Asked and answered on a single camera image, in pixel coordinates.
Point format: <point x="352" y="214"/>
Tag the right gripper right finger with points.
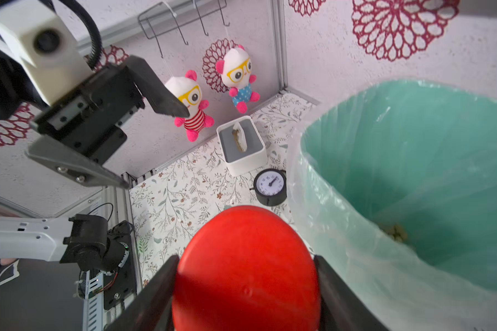
<point x="341" y="309"/>

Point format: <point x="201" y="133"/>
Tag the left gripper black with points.
<point x="84" y="130"/>

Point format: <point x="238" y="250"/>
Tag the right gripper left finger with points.
<point x="152" y="308"/>

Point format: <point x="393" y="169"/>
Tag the red jar lid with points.
<point x="246" y="269"/>

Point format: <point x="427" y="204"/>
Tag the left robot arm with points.
<point x="82" y="239"/>

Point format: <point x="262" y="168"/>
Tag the plush toy red striped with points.
<point x="189" y="92"/>

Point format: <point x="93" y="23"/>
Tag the white tissue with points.
<point x="239" y="137"/>

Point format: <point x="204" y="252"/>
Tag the green trash bin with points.
<point x="420" y="156"/>

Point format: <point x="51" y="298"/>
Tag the plush toy blue dotted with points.
<point x="236" y="72"/>

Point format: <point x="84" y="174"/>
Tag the black alarm clock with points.
<point x="270" y="187"/>

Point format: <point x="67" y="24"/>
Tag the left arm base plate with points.
<point x="112" y="287"/>

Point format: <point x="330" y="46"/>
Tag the black wire wall rack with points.
<point x="167" y="17"/>

